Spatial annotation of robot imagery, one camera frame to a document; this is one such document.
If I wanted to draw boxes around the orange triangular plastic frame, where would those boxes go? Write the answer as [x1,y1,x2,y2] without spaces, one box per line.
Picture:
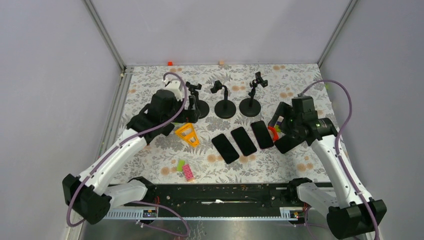
[175,123,200,148]

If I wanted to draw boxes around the black phone purple case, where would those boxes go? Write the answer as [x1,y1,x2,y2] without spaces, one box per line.
[250,120,274,150]

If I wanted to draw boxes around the floral patterned table mat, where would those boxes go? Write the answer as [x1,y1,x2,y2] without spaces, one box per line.
[113,64,336,184]

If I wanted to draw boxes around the black pole stand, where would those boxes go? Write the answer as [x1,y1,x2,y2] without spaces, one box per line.
[210,80,236,119]
[239,71,268,117]

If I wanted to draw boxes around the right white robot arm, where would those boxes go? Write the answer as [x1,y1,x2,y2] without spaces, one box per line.
[270,95,387,240]

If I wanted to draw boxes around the small green block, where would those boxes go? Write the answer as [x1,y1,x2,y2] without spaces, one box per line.
[176,159,186,172]

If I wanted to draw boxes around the purple cable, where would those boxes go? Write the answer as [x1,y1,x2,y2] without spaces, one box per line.
[298,79,381,240]
[66,72,191,238]

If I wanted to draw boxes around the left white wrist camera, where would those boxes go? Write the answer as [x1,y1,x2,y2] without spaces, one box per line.
[162,78,184,102]

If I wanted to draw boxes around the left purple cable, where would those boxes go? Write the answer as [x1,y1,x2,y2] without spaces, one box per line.
[66,72,191,238]

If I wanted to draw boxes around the red arch block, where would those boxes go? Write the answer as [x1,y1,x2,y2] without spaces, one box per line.
[267,126,281,142]

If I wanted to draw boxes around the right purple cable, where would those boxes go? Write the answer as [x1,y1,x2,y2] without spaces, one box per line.
[298,79,381,240]

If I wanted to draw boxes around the pink studded toy brick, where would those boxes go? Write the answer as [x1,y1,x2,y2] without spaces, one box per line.
[182,164,195,182]

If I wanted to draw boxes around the stacked coloured cube tower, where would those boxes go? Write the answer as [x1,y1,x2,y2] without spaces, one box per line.
[274,116,284,132]

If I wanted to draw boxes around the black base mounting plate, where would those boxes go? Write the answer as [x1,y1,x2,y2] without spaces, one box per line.
[127,183,306,219]

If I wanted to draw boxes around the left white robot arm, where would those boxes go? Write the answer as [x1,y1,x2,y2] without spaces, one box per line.
[62,89,200,227]

